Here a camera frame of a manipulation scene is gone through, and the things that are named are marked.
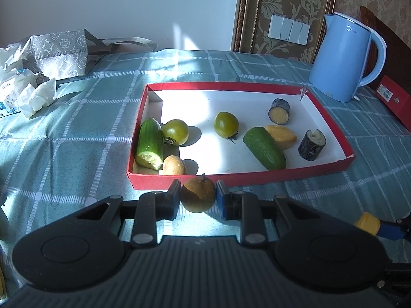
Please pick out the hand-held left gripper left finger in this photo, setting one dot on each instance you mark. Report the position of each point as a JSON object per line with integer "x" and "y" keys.
{"x": 173, "y": 199}

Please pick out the teal checked tablecloth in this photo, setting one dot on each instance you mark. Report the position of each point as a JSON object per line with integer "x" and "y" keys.
{"x": 80, "y": 128}

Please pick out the red shallow cardboard tray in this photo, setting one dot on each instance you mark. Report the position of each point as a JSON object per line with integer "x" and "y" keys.
{"x": 205, "y": 102}

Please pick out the flat red box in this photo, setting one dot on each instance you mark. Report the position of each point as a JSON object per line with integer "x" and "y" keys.
{"x": 401, "y": 109}

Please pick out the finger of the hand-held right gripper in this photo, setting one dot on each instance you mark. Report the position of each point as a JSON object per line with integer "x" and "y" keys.
{"x": 399, "y": 276}
{"x": 390, "y": 231}

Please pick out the small brown potato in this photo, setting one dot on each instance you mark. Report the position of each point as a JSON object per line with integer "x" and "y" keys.
{"x": 198, "y": 195}
{"x": 173, "y": 166}

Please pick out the cut green cucumber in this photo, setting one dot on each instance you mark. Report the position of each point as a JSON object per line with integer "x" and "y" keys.
{"x": 149, "y": 141}

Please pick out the yellow pepper piece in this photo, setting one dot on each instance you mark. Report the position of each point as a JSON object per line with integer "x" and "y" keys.
{"x": 284, "y": 138}

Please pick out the ornate wooden wall frame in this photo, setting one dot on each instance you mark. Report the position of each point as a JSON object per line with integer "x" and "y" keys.
{"x": 244, "y": 12}

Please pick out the dark green cucumber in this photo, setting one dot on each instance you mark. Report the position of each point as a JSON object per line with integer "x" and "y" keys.
{"x": 265, "y": 147}

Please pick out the white wall switch panel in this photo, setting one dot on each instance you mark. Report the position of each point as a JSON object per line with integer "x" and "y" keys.
{"x": 289, "y": 29}

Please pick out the green tomato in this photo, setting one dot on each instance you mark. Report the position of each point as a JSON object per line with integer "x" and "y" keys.
{"x": 175, "y": 131}
{"x": 226, "y": 123}

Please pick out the grey patterned gift bag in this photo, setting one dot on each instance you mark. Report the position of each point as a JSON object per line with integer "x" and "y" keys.
{"x": 61, "y": 54}

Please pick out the notched eggplant chunk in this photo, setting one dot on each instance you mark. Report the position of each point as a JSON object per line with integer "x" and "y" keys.
{"x": 311, "y": 146}

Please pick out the wooden chair back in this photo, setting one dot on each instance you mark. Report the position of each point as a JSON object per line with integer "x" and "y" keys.
{"x": 398, "y": 54}

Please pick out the crumpled white tissue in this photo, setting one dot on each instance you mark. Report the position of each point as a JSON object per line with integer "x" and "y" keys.
{"x": 38, "y": 96}

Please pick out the white plastic bag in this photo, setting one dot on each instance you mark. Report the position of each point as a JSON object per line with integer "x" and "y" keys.
{"x": 9, "y": 80}

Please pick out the blue electric kettle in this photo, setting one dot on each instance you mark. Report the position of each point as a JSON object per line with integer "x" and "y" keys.
{"x": 337, "y": 61}

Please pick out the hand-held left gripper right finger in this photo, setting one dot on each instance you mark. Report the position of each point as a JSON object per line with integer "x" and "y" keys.
{"x": 222, "y": 200}

